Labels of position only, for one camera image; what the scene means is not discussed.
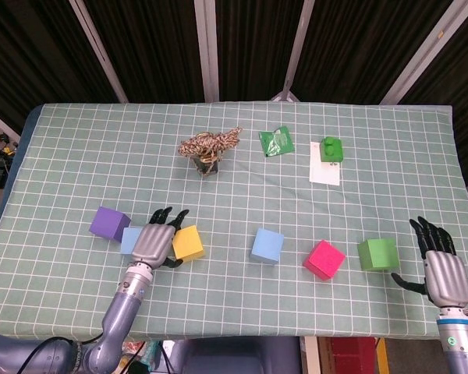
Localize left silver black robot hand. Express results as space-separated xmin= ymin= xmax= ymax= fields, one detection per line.
xmin=130 ymin=206 xmax=191 ymax=270

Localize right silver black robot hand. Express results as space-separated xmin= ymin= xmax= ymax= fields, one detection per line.
xmin=391 ymin=216 xmax=468 ymax=309

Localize light blue foam cube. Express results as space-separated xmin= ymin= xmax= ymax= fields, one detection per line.
xmin=120 ymin=227 xmax=144 ymax=256
xmin=250 ymin=228 xmax=285 ymax=266

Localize yellow foam cube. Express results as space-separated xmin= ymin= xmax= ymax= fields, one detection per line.
xmin=172 ymin=224 xmax=205 ymax=261

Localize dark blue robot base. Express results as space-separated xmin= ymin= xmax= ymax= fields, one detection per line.
xmin=170 ymin=337 xmax=302 ymax=374

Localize purple foam cube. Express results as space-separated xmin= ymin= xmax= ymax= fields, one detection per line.
xmin=89 ymin=206 xmax=132 ymax=243

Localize green foam cube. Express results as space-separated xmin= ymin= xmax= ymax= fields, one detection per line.
xmin=356 ymin=238 xmax=400 ymax=273

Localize green checked tablecloth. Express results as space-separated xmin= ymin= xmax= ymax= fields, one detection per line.
xmin=0 ymin=101 xmax=468 ymax=340

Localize yellow bar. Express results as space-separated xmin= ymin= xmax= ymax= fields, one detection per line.
xmin=375 ymin=337 xmax=391 ymax=374

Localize colourful printed bag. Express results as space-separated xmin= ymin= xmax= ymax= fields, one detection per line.
xmin=119 ymin=339 xmax=161 ymax=374

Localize red box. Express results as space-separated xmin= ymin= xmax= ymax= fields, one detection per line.
xmin=329 ymin=337 xmax=378 ymax=374

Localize pink foam cube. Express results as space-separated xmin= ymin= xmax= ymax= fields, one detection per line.
xmin=302 ymin=239 xmax=347 ymax=281

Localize white table leg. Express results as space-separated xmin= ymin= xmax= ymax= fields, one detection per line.
xmin=303 ymin=337 xmax=321 ymax=374

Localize green foil packet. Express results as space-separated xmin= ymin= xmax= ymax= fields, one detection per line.
xmin=258 ymin=125 xmax=295 ymax=158

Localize white paper card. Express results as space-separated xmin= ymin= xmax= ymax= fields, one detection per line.
xmin=309 ymin=141 xmax=342 ymax=186

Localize green toy building brick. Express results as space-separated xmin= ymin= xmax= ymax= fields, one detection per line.
xmin=320 ymin=136 xmax=345 ymax=164

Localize braided beige rope bundle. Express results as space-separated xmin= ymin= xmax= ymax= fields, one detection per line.
xmin=178 ymin=125 xmax=243 ymax=176

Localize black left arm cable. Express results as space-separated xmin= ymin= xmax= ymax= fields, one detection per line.
xmin=23 ymin=333 xmax=105 ymax=374

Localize tangled cables yellow connectors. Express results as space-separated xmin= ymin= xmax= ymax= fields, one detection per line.
xmin=0 ymin=134 xmax=19 ymax=157

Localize white frame post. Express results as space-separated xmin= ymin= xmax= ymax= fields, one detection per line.
xmin=69 ymin=0 xmax=129 ymax=103
xmin=380 ymin=0 xmax=468 ymax=105
xmin=282 ymin=0 xmax=317 ymax=97
xmin=0 ymin=104 xmax=23 ymax=146
xmin=193 ymin=0 xmax=221 ymax=103

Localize metal frame foot bracket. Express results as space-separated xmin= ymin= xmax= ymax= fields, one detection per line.
xmin=271 ymin=90 xmax=300 ymax=103

